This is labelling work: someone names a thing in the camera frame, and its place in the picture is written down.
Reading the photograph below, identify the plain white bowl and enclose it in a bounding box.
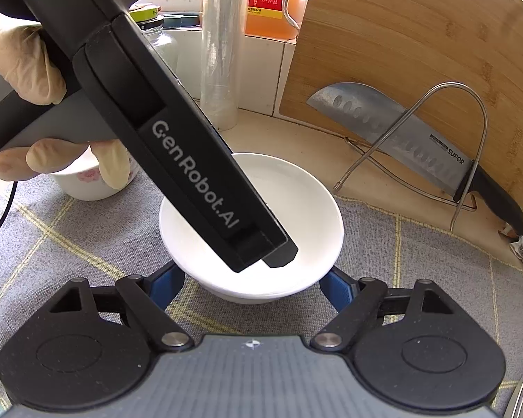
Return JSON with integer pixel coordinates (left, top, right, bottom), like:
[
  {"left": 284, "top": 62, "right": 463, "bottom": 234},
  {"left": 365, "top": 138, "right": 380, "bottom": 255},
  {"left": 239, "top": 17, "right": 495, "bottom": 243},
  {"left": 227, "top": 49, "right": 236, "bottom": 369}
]
[{"left": 158, "top": 153, "right": 344, "bottom": 305}]

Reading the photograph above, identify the white floral bowl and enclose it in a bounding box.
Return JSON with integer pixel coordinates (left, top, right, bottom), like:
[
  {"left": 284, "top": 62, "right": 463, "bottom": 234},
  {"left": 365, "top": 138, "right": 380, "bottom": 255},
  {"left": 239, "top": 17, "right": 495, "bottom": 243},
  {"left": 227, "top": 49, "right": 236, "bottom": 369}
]
[{"left": 52, "top": 148, "right": 121, "bottom": 201}]

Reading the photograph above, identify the santoku kitchen knife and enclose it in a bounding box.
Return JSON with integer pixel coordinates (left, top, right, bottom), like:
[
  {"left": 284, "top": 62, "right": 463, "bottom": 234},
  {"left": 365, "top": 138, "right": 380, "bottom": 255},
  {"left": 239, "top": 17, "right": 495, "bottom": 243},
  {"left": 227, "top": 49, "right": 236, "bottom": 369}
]
[{"left": 307, "top": 81, "right": 523, "bottom": 236}]

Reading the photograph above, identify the gloved left hand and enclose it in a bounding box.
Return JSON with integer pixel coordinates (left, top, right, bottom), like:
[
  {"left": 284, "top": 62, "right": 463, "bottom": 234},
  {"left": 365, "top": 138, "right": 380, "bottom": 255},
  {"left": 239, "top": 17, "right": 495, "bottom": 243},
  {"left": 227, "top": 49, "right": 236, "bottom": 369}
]
[{"left": 0, "top": 10, "right": 132, "bottom": 191}]

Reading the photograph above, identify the glass jar yellow lid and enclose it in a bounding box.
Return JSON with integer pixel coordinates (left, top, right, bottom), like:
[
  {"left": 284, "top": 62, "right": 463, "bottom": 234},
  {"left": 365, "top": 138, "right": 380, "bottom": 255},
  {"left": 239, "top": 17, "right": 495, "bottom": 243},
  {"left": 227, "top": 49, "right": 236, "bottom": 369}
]
[{"left": 129, "top": 4, "right": 179, "bottom": 73}]

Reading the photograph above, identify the grey checked cloth mat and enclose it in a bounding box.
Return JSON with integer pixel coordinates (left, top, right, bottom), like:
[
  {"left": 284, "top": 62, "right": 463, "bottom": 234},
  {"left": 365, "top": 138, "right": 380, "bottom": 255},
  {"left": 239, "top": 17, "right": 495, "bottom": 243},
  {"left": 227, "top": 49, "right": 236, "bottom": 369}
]
[{"left": 0, "top": 176, "right": 523, "bottom": 416}]

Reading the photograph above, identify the plastic wrap roll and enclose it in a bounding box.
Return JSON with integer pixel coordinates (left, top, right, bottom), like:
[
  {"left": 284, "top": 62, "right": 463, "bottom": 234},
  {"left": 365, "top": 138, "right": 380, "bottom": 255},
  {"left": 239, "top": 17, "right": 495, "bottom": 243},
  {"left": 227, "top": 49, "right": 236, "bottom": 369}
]
[{"left": 200, "top": 0, "right": 247, "bottom": 131}]

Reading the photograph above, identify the bamboo cutting board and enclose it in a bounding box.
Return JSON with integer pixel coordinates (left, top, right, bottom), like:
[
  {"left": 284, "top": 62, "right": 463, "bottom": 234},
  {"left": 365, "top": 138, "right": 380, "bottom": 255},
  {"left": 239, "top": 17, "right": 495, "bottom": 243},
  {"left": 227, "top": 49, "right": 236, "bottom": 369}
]
[{"left": 280, "top": 0, "right": 523, "bottom": 210}]

